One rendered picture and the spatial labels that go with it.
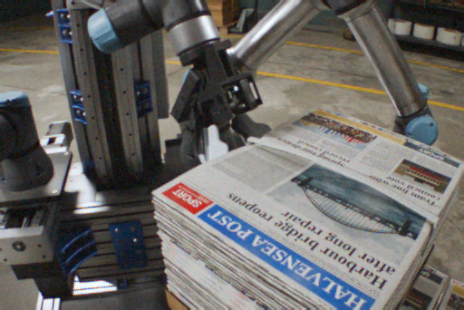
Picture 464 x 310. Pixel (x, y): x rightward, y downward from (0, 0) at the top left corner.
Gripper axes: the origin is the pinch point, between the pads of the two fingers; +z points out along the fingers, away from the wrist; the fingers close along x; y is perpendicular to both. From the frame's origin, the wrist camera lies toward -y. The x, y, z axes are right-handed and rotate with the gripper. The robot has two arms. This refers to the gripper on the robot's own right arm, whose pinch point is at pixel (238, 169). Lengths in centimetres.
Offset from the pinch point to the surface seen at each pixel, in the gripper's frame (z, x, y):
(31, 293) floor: 35, -30, -137
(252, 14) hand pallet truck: -135, 462, -366
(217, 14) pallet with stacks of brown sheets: -153, 412, -397
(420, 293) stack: 30.5, 10.6, 20.4
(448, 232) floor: 100, 147, -25
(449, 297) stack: 33.3, 13.2, 24.6
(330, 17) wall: -85, 570, -289
